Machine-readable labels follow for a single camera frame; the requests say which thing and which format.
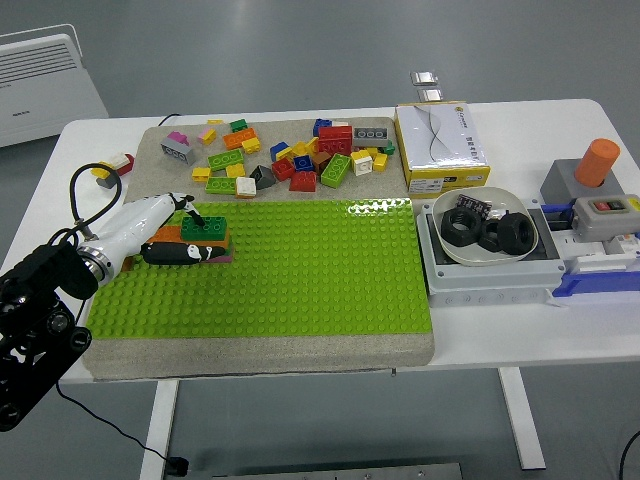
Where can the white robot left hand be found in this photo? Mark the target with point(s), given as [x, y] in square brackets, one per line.
[132, 225]

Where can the dark green toy brick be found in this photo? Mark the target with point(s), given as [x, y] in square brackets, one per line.
[207, 227]

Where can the magenta toy brick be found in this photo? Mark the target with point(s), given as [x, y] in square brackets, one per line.
[176, 136]

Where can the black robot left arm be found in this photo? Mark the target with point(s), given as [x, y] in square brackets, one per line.
[40, 295]

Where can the white toy brick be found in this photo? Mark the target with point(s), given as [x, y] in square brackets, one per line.
[340, 123]
[245, 186]
[118, 160]
[361, 163]

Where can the light pink toy brick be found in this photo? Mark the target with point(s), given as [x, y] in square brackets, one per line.
[220, 259]

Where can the lime green toy brick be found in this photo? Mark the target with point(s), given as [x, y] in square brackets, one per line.
[226, 160]
[336, 171]
[220, 185]

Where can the small pink toy brick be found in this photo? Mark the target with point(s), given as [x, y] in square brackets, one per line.
[204, 132]

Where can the grey sloped toy brick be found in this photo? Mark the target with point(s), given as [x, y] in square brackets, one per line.
[262, 177]

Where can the small green toy brick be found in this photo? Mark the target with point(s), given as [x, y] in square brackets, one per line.
[388, 148]
[238, 126]

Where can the blue toy brick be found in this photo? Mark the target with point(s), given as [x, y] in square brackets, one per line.
[278, 149]
[321, 125]
[303, 163]

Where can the red sloped toy brick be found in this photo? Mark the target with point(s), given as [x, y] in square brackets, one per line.
[303, 182]

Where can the green studded baseplate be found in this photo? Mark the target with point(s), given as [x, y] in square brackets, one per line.
[300, 280]

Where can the large red toy brick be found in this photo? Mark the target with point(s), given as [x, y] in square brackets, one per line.
[335, 141]

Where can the white floor heater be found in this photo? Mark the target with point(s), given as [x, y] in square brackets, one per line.
[40, 100]

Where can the grey-brown mat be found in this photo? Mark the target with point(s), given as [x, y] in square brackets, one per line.
[250, 357]

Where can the white table leg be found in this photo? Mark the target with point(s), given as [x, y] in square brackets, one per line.
[160, 430]
[522, 425]

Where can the white and yellow cardboard box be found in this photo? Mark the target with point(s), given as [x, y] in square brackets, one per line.
[440, 145]

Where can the large black hex nut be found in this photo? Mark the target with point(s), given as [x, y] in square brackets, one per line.
[487, 244]
[450, 237]
[507, 245]

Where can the metal floor socket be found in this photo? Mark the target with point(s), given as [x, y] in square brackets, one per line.
[424, 78]
[430, 94]

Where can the white bowl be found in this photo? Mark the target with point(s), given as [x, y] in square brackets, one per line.
[467, 256]

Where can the purple circuit board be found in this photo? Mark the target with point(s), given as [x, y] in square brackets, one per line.
[472, 202]

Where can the grey junction box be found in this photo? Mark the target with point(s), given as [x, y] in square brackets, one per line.
[480, 280]

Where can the grey block holder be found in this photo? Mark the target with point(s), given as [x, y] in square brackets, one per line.
[560, 185]

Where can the blue and white fixture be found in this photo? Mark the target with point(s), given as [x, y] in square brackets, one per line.
[590, 285]

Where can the orange cylinder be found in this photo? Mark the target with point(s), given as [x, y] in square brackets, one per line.
[596, 162]

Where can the grey push-button switch box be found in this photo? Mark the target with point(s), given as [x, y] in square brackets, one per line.
[600, 225]

